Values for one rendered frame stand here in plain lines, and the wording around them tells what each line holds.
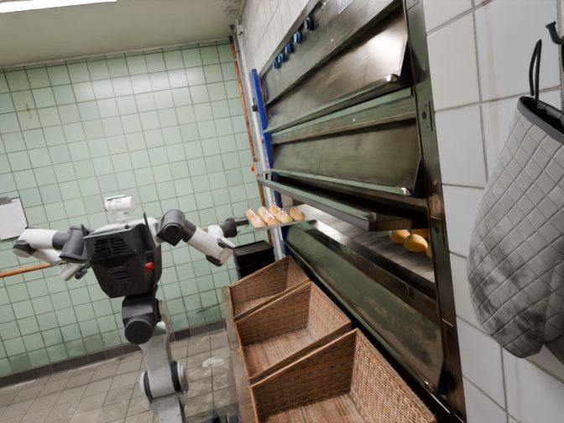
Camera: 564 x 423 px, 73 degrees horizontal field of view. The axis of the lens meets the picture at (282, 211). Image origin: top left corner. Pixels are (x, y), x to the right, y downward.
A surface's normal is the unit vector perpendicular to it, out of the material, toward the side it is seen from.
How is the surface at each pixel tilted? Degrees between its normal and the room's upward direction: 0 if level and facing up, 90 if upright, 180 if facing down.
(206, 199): 90
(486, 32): 90
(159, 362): 80
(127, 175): 90
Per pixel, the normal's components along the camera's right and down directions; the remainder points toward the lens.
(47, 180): 0.21, 0.14
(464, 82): -0.96, 0.21
